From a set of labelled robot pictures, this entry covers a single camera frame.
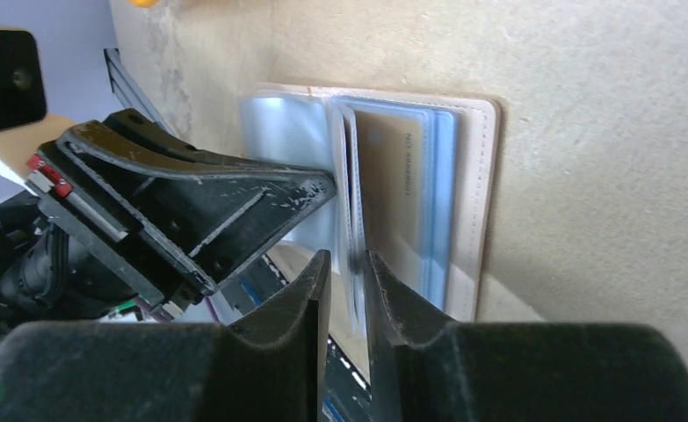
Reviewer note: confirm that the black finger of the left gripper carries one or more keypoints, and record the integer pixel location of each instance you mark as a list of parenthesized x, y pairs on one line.
[(162, 214)]

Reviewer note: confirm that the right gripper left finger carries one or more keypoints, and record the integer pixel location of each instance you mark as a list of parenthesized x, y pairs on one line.
[(266, 366)]

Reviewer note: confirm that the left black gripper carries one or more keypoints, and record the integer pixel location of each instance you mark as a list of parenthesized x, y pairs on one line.
[(67, 259)]

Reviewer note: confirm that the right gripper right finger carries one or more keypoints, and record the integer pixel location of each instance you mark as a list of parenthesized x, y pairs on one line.
[(427, 366)]

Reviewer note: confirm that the gold credit card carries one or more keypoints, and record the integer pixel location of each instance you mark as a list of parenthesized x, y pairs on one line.
[(390, 169)]

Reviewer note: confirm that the yellow plastic compartment tray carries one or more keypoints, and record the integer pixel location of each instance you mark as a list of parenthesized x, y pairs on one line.
[(144, 3)]

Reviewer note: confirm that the aluminium rail frame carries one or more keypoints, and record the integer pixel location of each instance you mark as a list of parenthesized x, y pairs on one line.
[(128, 92)]

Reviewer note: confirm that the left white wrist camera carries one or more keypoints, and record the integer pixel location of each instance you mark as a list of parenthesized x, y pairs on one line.
[(25, 122)]

